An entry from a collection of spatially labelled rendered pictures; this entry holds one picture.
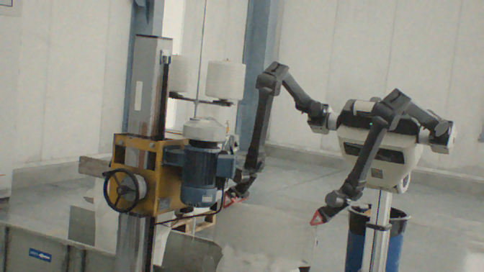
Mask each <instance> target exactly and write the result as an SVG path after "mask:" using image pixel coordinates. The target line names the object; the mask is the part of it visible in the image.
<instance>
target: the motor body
mask: <svg viewBox="0 0 484 272"><path fill-rule="evenodd" d="M220 149H221V148H220V147H218V146H217V147H202V146H196V145H190V144H189V143H188V144H186V145H185V149H184V152H185V154H186V160H185V166H184V167H183V169H182V171H181V180H182V181H184V183H181V186H180V187H179V188H180V200H181V202H182V204H184V205H185V206H188V207H193V208H208V207H212V206H213V205H214V203H215V201H216V196H217V191H218V187H217V186H216V185H215V179H216V176H215V159H216V158H217V157H218V153H219V152H220ZM185 154H184V159H185Z"/></svg>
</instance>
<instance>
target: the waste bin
mask: <svg viewBox="0 0 484 272"><path fill-rule="evenodd" d="M371 208H372V204H351V205H350V206H348V207H347V210H348V211H349V217H348V223H349V230H348V237H347V246H346V261H345V269H344V272H357V271H358V270H359V269H361V268H362V257H363V252H364V240H365V233H366V227H365V224H366V222H368V221H370V218H371V216H368V215H365V214H363V213H364V212H365V211H367V210H369V209H371ZM361 212H362V213H361ZM399 217H400V218H399ZM410 218H411V216H410V214H409V213H407V212H406V211H405V210H402V209H398V208H395V207H390V214H389V220H388V223H390V224H391V229H390V233H389V239H388V245H387V256H386V262H385V271H387V272H398V269H399V264H400V259H401V257H400V255H402V250H403V241H404V235H405V233H406V229H407V224H408V220H409V219H410Z"/></svg>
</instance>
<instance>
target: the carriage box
mask: <svg viewBox="0 0 484 272"><path fill-rule="evenodd" d="M188 143H189V139H187V138H185V137H183V133H178V132H170V131H165V140H164V141H158V142H154V141H148V140H140V139H136V138H132V137H127V133H126V132H121V133H114V136H113V146H112V164H111V171H112V170H113V169H116V168H125V169H128V170H129V171H130V172H133V173H134V174H137V175H140V176H141V177H142V178H144V179H145V182H146V184H147V193H146V195H145V198H142V199H139V200H138V204H137V205H136V207H135V208H134V209H132V210H131V211H134V212H140V213H143V214H149V216H150V215H151V217H155V216H156V215H159V214H163V213H167V212H172V211H175V210H178V209H183V208H186V207H188V206H185V205H184V204H182V202H181V200H180V188H179V187H180V186H181V183H184V181H182V180H181V179H182V169H183V167H179V166H168V167H162V165H163V163H162V157H163V147H164V146H166V145H180V149H183V150H184V149H185V145H186V144H188ZM126 147H130V148H138V149H139V150H146V151H150V152H154V153H157V157H156V165H155V169H154V168H152V169H142V168H136V167H132V166H125V150H126ZM115 175H116V177H117V180H118V181H119V182H121V180H122V178H124V177H126V176H128V174H126V173H124V172H116V173H115ZM117 187H118V185H117V183H116V181H115V179H114V177H113V176H112V177H111V178H110V183H109V198H110V200H111V202H112V203H113V204H114V205H115V202H116V199H117V196H118V194H117V192H116V189H117ZM167 198H171V208H169V209H164V210H161V211H159V202H160V200H162V199H167ZM133 202H134V201H133ZM133 202H130V201H127V200H125V199H124V198H122V196H121V197H120V199H119V201H118V203H117V207H118V208H122V209H125V208H128V207H129V206H130V205H131V204H133Z"/></svg>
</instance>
